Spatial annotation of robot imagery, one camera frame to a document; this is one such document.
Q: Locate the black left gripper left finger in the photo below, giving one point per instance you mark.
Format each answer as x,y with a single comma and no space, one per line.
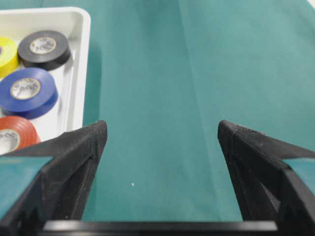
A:
50,180

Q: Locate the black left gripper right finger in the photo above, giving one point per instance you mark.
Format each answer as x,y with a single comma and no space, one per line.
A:
266,187

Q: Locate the red tape roll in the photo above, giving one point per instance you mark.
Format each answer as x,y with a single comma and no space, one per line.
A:
16,133

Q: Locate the blue tape roll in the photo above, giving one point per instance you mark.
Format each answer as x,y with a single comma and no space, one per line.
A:
28,93

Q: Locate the black tape roll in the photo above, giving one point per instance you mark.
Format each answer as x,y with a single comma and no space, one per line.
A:
45,49

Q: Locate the yellow tape roll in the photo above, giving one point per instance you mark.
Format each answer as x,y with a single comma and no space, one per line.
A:
9,60

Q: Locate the white plastic case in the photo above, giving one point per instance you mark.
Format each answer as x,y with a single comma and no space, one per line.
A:
70,78

